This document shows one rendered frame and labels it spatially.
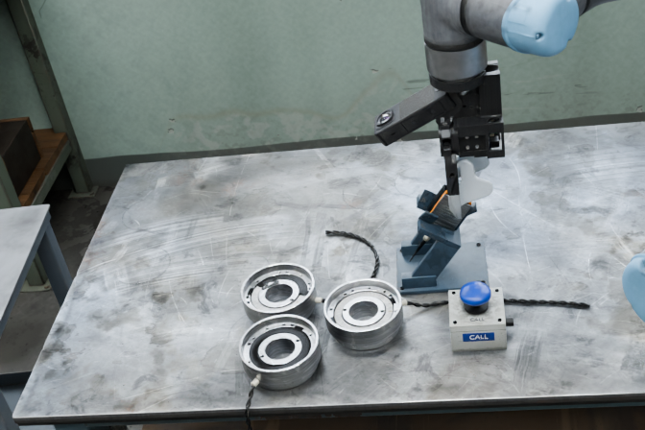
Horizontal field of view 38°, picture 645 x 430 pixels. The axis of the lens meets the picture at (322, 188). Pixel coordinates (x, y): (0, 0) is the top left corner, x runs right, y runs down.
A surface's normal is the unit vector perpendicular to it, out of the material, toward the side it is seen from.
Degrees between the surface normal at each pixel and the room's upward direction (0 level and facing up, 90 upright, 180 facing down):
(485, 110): 90
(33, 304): 0
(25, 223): 0
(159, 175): 0
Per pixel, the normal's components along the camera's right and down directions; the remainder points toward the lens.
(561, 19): 0.66, 0.34
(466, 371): -0.15, -0.81
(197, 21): -0.08, 0.58
